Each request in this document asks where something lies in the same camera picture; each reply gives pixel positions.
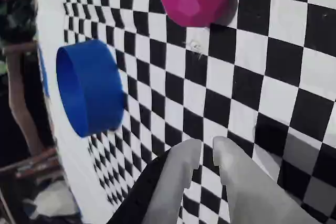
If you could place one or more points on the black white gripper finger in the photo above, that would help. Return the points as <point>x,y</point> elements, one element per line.
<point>173,176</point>

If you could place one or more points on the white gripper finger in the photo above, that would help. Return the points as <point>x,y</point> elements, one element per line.
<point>249,190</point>

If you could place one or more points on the blue round box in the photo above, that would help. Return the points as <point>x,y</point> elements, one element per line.
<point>99,90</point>

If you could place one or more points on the black white checkered mat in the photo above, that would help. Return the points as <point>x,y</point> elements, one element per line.
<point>249,58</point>

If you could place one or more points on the wooden chair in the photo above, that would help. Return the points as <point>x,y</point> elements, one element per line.
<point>25,108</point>

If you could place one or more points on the blue tape strip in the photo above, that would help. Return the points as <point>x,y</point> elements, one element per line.
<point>43,74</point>

